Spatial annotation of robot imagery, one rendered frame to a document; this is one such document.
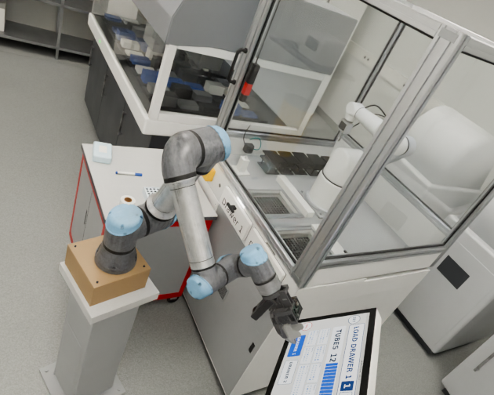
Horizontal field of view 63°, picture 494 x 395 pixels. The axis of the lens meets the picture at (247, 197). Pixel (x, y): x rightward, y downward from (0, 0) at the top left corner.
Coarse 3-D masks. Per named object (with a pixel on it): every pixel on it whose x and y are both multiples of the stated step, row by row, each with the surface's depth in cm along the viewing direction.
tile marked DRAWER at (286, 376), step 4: (292, 360) 127; (296, 360) 126; (284, 364) 127; (288, 364) 126; (292, 364) 125; (296, 364) 124; (284, 368) 125; (288, 368) 124; (292, 368) 123; (284, 372) 123; (288, 372) 123; (292, 372) 122; (280, 376) 123; (284, 376) 122; (288, 376) 121; (292, 376) 120; (280, 380) 121; (284, 380) 120; (288, 380) 120; (280, 384) 120; (284, 384) 119
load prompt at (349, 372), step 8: (352, 328) 127; (360, 328) 126; (352, 336) 124; (360, 336) 122; (352, 344) 121; (360, 344) 119; (344, 352) 120; (352, 352) 118; (360, 352) 117; (344, 360) 117; (352, 360) 115; (344, 368) 114; (352, 368) 112; (344, 376) 111; (352, 376) 110; (344, 384) 109; (352, 384) 107; (336, 392) 107; (344, 392) 106; (352, 392) 105
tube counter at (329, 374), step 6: (330, 354) 121; (336, 354) 120; (330, 360) 119; (336, 360) 118; (330, 366) 117; (336, 366) 116; (324, 372) 116; (330, 372) 115; (336, 372) 114; (324, 378) 114; (330, 378) 113; (324, 384) 112; (330, 384) 111; (324, 390) 110; (330, 390) 109
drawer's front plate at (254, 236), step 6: (252, 228) 188; (252, 234) 187; (258, 234) 185; (246, 240) 192; (252, 240) 187; (258, 240) 184; (264, 246) 180; (270, 252) 178; (270, 258) 176; (276, 264) 173; (276, 270) 173; (282, 270) 171; (282, 276) 170
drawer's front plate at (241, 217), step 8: (224, 192) 209; (224, 200) 209; (232, 200) 202; (224, 208) 209; (240, 208) 196; (240, 216) 196; (248, 216) 194; (232, 224) 202; (240, 224) 196; (248, 224) 191; (248, 232) 193
